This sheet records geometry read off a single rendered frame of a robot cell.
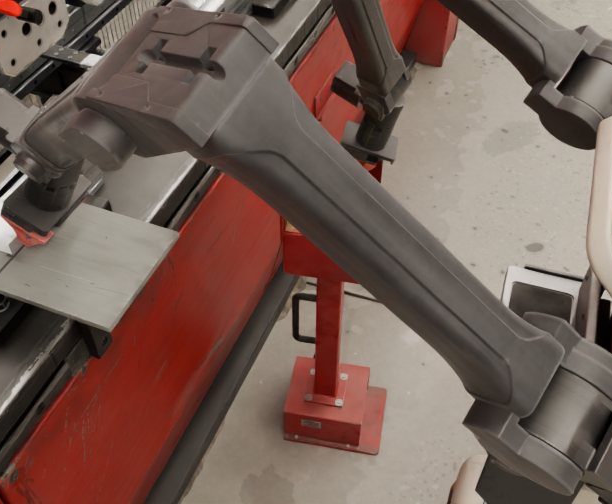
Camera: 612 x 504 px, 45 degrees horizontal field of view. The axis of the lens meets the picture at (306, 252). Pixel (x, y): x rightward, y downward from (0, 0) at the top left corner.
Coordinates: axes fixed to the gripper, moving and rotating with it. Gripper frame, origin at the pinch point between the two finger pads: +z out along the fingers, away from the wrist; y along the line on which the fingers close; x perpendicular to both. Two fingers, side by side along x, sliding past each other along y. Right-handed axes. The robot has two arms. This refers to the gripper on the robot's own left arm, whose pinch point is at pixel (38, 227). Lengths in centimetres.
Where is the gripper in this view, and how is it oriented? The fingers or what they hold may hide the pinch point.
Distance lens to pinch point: 107.7
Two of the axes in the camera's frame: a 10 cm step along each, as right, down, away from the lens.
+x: 8.2, 5.7, 1.1
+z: -4.3, 4.7, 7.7
